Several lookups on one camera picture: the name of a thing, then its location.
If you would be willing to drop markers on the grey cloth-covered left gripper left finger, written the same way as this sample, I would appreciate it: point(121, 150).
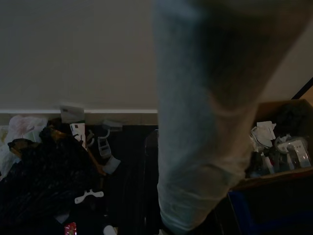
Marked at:
point(181, 122)

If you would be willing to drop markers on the grey cloth-covered left gripper right finger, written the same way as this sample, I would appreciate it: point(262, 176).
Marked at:
point(244, 73)

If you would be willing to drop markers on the black slanted bar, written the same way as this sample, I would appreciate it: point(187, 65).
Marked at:
point(303, 88)

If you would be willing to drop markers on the crumpled white paper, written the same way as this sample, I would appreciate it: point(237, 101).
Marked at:
point(262, 133)

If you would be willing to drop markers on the grey flat packet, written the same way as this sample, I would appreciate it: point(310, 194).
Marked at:
point(113, 124)

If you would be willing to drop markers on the clear hook blister pack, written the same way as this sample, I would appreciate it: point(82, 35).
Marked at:
point(104, 147)

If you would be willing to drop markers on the clear plastic blister package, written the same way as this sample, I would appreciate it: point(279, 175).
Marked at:
point(294, 151)

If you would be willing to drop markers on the white green printed carton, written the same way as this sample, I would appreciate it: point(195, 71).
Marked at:
point(78, 132)

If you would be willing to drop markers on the white grey card box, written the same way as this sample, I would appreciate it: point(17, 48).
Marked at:
point(72, 113)

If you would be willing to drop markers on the brown cardboard box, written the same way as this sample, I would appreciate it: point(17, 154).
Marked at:
point(276, 180)

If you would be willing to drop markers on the blue plastic bin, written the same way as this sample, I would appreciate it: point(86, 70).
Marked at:
point(269, 215)

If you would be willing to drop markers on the white round cap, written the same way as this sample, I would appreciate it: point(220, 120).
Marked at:
point(109, 230)

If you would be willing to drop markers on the black patterned fabric pile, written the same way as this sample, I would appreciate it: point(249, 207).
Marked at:
point(46, 176)

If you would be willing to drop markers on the red shiny packet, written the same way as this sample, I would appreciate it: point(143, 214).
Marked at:
point(70, 228)

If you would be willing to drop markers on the white plastic bag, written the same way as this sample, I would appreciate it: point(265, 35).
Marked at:
point(19, 129)

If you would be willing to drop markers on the white plastic bracket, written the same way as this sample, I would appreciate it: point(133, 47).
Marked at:
point(88, 195)

